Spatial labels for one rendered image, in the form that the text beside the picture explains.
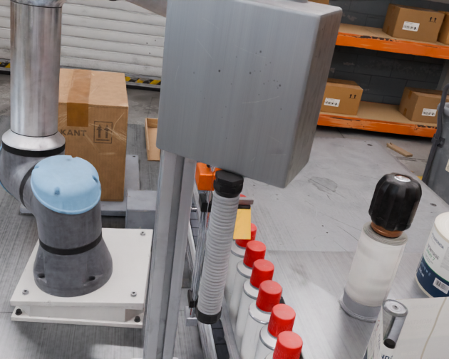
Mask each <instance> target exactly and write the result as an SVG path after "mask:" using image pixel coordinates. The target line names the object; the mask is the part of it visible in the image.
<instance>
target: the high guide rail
mask: <svg viewBox="0 0 449 359"><path fill-rule="evenodd" d="M192 197H193V200H194V203H195V207H197V211H196V212H197V218H198V222H199V225H200V215H201V211H200V206H199V202H198V200H199V194H198V191H197V186H196V183H195V182H194V188H193V194H192ZM207 233H208V231H207ZM206 243H207V235H206V240H205V249H206ZM221 321H222V327H223V330H224V336H225V339H226V343H227V349H228V352H229V358H230V359H240V357H239V352H238V349H237V344H236V340H235V337H234V332H233V329H232V324H231V320H230V317H229V312H228V309H227V304H226V301H225V296H224V294H223V298H222V313H221Z"/></svg>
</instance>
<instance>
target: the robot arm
mask: <svg viewBox="0 0 449 359"><path fill-rule="evenodd" d="M66 1H68V0H10V49H11V128H10V129H9V130H8V131H6V132H5V133H4V134H3V135H2V144H1V147H0V184H1V186H2V187H3V188H4V189H5V190H6V191H7V192H8V193H9V194H11V195H13V196H14V197H15V198H16V199H17V200H18V201H19V202H20V203H22V205H24V206H25V208H27V210H29V211H30V212H31V213H32V214H33V215H34V216H35V218H36V221H37V228H38V238H39V246H38V251H37V253H36V258H35V261H34V264H33V277H34V281H35V283H36V285H37V286H38V288H39V289H41V290H42V291H43V292H45V293H47V294H49V295H52V296H57V297H64V298H70V297H77V296H83V295H86V294H89V293H92V292H94V291H96V290H98V289H99V288H101V287H102V286H104V285H105V284H106V283H107V282H108V280H109V279H110V277H111V275H112V272H113V260H112V256H111V255H110V252H109V250H108V247H107V246H106V244H105V241H104V239H103V236H102V221H101V207H100V196H101V186H100V181H99V176H98V173H97V171H96V169H95V167H94V166H92V164H91V163H89V162H88V161H86V160H84V159H82V158H79V157H75V158H72V156H70V155H65V144H66V141H65V137H64V136H62V134H60V132H59V131H58V97H59V78H60V59H61V22H62V6H63V4H64V3H65V2H66ZM125 1H128V2H130V3H132V4H135V5H137V6H140V7H142V8H144V9H147V10H149V11H151V12H154V13H156V14H159V15H161V16H164V17H165V18H166V14H167V0H125Z"/></svg>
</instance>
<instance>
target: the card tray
mask: <svg viewBox="0 0 449 359"><path fill-rule="evenodd" d="M157 128H158V118H145V140H146V150H147V159H148V161H158V162H160V149H158V148H156V137H157Z"/></svg>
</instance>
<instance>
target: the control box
mask: <svg viewBox="0 0 449 359"><path fill-rule="evenodd" d="M342 13H343V11H342V9H341V8H340V7H337V6H330V5H326V4H319V3H315V2H311V1H308V2H307V3H302V2H296V1H289V0H167V14H166V24H165V40H164V49H163V59H162V75H161V84H160V102H159V111H158V128H157V137H156V148H158V149H161V150H164V151H167V152H171V153H173V154H176V155H179V156H182V157H186V158H189V159H191V160H195V161H198V162H201V163H204V164H206V165H210V166H213V167H217V168H220V169H222V170H226V171H228V172H232V173H235V174H237V175H241V176H243V177H248V178H250V179H253V180H256V181H259V182H263V183H265V184H269V185H271V186H275V187H278V188H281V189H285V188H286V187H287V186H288V185H289V183H290V182H291V181H292V180H293V179H294V178H295V177H296V176H297V175H298V174H299V173H300V171H301V170H302V169H303V168H304V167H305V166H306V164H307V163H308V162H309V157H310V153H311V148H312V144H313V141H314V135H315V132H316V126H317V123H318V119H319V113H320V109H321V104H322V100H323V97H324V91H325V88H326V82H327V79H328V75H329V70H330V66H331V61H332V57H333V54H334V48H335V45H336V39H337V36H338V32H339V26H340V23H341V17H342Z"/></svg>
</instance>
